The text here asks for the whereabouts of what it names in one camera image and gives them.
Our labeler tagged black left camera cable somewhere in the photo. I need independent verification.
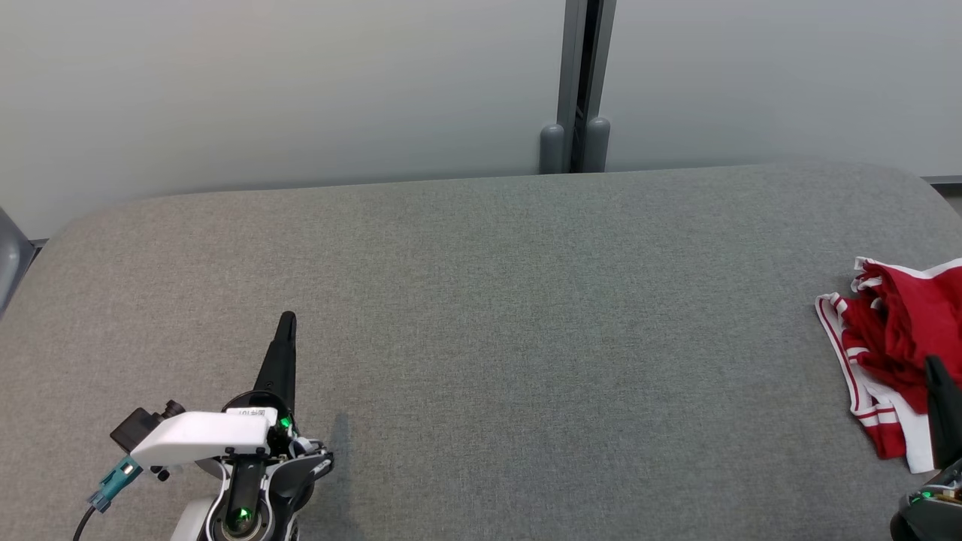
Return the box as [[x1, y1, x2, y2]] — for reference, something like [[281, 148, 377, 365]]
[[71, 505, 102, 541]]

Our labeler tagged teal left camera connector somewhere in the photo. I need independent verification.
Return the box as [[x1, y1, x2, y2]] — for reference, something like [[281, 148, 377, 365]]
[[86, 454, 144, 514]]

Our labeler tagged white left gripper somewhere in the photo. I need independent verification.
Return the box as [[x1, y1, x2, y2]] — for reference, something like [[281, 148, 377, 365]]
[[129, 310, 301, 469]]

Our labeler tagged red jersey with white sleeves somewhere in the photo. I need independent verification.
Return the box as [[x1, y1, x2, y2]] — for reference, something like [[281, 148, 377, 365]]
[[815, 292, 937, 474]]

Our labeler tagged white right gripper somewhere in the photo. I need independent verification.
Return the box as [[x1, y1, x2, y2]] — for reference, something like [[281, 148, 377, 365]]
[[890, 355, 962, 541]]

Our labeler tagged grey table frame leg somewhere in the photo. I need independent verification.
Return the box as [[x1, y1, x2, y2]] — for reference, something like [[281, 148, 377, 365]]
[[0, 207, 37, 316]]

